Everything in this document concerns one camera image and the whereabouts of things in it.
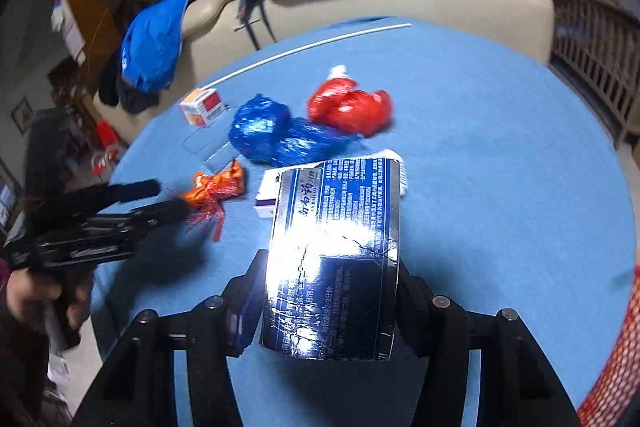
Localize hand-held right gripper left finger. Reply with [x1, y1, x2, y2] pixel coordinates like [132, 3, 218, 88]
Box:
[72, 249, 273, 427]

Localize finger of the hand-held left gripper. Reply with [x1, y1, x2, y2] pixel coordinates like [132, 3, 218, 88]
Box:
[95, 198, 193, 240]
[50, 178, 163, 214]

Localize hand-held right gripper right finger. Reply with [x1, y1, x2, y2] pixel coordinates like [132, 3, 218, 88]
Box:
[395, 257, 583, 427]

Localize orange plastic bag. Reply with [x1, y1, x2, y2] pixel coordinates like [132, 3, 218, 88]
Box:
[180, 159, 247, 243]

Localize dark blue printed box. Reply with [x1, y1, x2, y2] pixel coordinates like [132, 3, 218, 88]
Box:
[259, 158, 403, 363]

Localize purple white box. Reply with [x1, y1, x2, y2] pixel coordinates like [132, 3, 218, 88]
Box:
[252, 168, 281, 220]

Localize small white red box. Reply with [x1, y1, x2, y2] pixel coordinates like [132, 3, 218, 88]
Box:
[179, 88, 226, 128]

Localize blue plastic bag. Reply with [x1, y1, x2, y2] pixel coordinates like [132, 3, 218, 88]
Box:
[228, 93, 358, 168]

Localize red plastic bag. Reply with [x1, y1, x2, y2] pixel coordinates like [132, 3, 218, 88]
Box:
[307, 77, 393, 138]

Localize red mesh basket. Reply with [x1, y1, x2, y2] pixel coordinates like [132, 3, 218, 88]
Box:
[575, 264, 640, 427]

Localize person's left hand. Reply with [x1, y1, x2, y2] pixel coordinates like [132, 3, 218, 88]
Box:
[5, 267, 94, 332]

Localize dark clothing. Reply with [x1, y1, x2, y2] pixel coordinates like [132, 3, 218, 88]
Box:
[97, 52, 161, 115]

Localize blue blanket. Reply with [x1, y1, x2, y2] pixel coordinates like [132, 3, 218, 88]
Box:
[90, 17, 638, 427]

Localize blue jacket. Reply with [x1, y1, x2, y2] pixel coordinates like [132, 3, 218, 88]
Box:
[120, 0, 216, 94]

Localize thin white strip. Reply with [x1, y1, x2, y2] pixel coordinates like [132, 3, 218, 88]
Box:
[192, 23, 413, 88]

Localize cream leather sofa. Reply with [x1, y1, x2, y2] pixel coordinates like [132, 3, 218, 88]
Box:
[92, 0, 556, 132]

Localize wooden crib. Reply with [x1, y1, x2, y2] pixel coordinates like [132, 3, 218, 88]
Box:
[537, 0, 640, 148]

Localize framed wall picture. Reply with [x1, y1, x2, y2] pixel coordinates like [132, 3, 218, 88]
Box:
[10, 97, 34, 136]

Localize dark strapped bag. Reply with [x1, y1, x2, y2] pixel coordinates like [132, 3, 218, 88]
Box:
[192, 0, 278, 52]

